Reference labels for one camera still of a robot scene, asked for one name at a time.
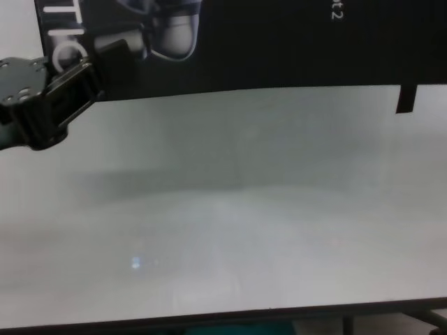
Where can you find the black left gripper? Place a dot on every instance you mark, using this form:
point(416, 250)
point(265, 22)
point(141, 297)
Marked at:
point(52, 104)

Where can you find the black robot poster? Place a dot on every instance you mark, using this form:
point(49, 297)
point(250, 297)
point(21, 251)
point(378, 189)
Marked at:
point(279, 52)

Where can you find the dark metal table leg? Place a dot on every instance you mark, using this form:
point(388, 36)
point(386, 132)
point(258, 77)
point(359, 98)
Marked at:
point(350, 324)

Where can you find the dark metal table brace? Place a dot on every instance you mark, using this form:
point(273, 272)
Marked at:
point(422, 319)

